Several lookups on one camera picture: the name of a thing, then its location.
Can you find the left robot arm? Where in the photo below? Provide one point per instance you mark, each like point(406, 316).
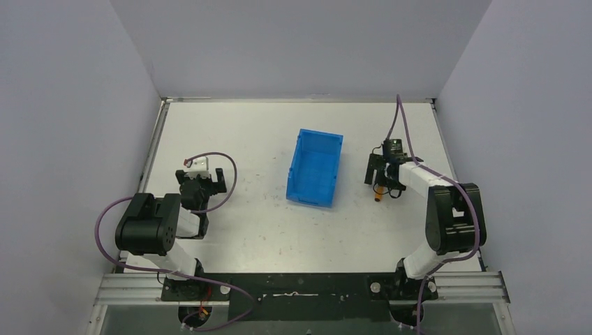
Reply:
point(151, 227)

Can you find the orange handled screwdriver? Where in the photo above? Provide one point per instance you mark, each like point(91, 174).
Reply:
point(378, 192)

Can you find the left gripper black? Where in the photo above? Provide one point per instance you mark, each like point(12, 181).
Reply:
point(211, 185)

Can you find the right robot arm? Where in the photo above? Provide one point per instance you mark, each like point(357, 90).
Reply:
point(454, 222)

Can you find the blue plastic bin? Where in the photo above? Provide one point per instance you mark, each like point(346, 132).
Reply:
point(313, 172)

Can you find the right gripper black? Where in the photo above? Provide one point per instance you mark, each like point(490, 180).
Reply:
point(376, 165)

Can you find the aluminium frame rail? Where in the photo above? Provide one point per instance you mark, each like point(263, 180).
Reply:
point(454, 288)

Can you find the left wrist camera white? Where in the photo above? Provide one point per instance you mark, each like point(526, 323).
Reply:
point(197, 166)

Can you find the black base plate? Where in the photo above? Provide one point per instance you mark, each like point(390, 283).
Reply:
point(302, 297)

